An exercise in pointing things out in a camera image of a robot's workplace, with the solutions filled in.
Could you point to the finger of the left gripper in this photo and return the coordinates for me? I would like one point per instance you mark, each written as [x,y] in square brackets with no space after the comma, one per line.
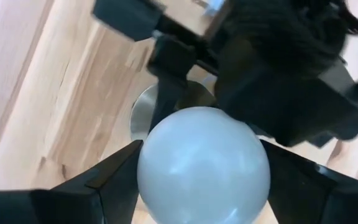
[171,71]
[253,115]

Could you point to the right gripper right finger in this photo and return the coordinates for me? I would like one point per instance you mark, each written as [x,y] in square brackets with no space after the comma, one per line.
[315,199]

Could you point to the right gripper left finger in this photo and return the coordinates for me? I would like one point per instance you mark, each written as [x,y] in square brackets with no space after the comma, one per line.
[73,205]

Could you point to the metal lamp socket base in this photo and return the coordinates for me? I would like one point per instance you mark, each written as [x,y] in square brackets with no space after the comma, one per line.
[141,115]

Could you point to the white lightbulb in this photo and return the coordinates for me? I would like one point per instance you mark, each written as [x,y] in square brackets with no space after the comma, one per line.
[204,168]

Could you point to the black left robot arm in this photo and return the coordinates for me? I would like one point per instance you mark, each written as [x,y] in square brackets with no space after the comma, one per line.
[291,31]

